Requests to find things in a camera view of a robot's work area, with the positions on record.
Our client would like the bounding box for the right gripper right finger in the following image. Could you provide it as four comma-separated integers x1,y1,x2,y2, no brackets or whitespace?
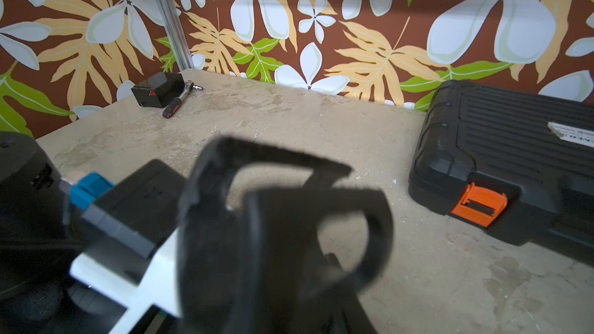
231,188,394,333

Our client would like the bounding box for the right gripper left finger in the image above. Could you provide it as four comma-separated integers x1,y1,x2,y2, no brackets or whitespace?
176,136,353,333

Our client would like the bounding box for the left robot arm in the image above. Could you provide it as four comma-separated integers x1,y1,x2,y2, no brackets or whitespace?
1,131,80,333

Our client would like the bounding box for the small ratchet screwdriver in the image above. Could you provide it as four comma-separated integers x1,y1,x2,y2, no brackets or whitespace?
162,80,204,119

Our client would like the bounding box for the small black box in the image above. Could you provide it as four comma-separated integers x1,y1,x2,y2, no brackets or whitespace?
131,72,185,108

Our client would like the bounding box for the black plastic tool case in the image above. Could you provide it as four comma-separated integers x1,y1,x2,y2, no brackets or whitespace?
408,80,593,264

